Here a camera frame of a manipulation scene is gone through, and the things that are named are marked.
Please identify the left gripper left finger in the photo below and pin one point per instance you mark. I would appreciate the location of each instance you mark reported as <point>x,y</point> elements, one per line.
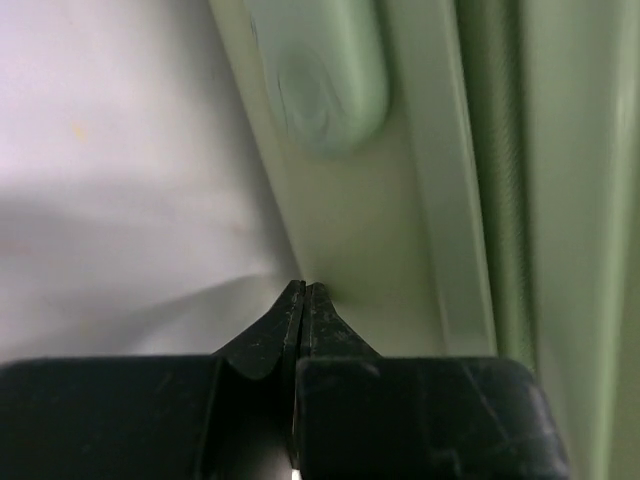
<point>150,417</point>

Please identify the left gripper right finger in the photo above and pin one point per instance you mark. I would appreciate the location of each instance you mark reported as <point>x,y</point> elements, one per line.
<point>360,415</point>

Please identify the green hard-shell suitcase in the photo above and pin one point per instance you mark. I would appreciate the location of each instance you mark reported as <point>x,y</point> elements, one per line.
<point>497,210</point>

